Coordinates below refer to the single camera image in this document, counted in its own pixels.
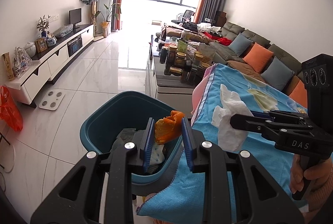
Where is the white bathroom scale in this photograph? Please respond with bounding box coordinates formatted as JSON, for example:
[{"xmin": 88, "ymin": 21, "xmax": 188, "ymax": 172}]
[{"xmin": 38, "ymin": 89, "xmax": 66, "ymax": 111}]

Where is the orange cushion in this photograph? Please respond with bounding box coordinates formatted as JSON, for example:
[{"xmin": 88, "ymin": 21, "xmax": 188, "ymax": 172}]
[
  {"xmin": 243, "ymin": 43, "xmax": 274, "ymax": 73},
  {"xmin": 289, "ymin": 80, "xmax": 308, "ymax": 108}
]

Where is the grey-blue cushion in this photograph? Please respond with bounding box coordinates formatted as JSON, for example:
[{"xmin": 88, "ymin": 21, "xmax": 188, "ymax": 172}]
[
  {"xmin": 229, "ymin": 33, "xmax": 252, "ymax": 56},
  {"xmin": 261, "ymin": 57, "xmax": 295, "ymax": 91}
]

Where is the orange plastic bag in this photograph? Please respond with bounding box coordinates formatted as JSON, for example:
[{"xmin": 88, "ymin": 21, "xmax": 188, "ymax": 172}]
[{"xmin": 1, "ymin": 86, "xmax": 23, "ymax": 132}]

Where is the cluttered coffee table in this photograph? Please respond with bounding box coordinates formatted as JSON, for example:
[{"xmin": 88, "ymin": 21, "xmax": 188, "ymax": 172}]
[{"xmin": 146, "ymin": 25, "xmax": 195, "ymax": 105}]

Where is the white black TV cabinet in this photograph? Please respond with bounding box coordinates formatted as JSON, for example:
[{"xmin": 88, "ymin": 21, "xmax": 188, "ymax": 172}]
[{"xmin": 6, "ymin": 25, "xmax": 94, "ymax": 107}]

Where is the orange peel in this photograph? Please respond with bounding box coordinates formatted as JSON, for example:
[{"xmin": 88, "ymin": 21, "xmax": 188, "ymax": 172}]
[{"xmin": 155, "ymin": 110, "xmax": 185, "ymax": 145}]

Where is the grey-blue cushion near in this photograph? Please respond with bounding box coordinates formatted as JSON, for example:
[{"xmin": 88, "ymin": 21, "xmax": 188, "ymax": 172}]
[{"xmin": 261, "ymin": 57, "xmax": 295, "ymax": 91}]

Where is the blue floral tablecloth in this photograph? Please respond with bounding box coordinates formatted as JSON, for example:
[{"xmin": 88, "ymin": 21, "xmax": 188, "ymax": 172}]
[{"xmin": 136, "ymin": 64, "xmax": 307, "ymax": 223}]

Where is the orange cushion near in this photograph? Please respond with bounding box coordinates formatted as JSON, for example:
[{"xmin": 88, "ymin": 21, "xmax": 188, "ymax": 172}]
[{"xmin": 289, "ymin": 80, "xmax": 308, "ymax": 108}]

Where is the tall potted plant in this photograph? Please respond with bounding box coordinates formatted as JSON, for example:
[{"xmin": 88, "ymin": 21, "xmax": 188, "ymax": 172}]
[{"xmin": 95, "ymin": 2, "xmax": 117, "ymax": 38}]

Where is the orange cushion far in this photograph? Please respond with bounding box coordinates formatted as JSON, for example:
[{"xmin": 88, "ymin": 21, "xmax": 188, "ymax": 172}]
[{"xmin": 243, "ymin": 43, "xmax": 274, "ymax": 73}]

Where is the person's right hand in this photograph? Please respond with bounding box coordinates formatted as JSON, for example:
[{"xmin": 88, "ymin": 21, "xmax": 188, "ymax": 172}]
[{"xmin": 290, "ymin": 154, "xmax": 332, "ymax": 194}]

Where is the teal trash bin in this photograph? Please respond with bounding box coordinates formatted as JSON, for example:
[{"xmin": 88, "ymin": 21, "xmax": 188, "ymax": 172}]
[{"xmin": 80, "ymin": 91, "xmax": 182, "ymax": 186}]

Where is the small black monitor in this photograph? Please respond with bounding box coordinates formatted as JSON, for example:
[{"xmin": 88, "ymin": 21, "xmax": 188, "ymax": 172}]
[{"xmin": 69, "ymin": 8, "xmax": 82, "ymax": 30}]

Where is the white tissue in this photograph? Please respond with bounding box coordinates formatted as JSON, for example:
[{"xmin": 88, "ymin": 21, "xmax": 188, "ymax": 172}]
[{"xmin": 211, "ymin": 84, "xmax": 253, "ymax": 152}]

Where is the grey-blue cushion far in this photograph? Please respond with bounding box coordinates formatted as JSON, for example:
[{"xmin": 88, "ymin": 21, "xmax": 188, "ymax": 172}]
[{"xmin": 229, "ymin": 33, "xmax": 252, "ymax": 56}]

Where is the dark green sectional sofa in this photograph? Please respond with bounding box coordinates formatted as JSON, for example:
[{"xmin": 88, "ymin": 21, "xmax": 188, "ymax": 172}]
[{"xmin": 204, "ymin": 22, "xmax": 304, "ymax": 95}]

